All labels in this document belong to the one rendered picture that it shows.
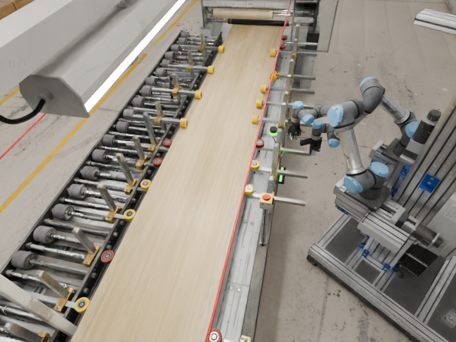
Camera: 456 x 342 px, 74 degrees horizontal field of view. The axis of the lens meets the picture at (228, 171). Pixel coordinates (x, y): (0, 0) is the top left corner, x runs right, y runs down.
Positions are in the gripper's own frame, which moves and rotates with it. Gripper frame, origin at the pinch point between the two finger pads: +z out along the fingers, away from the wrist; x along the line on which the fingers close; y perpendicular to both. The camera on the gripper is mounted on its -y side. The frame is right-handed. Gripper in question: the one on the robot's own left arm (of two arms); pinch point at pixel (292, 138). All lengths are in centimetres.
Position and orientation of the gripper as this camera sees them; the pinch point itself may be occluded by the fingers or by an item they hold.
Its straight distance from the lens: 248.0
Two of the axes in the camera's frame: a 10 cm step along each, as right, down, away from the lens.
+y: 1.2, 7.3, -6.8
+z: 0.5, 6.8, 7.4
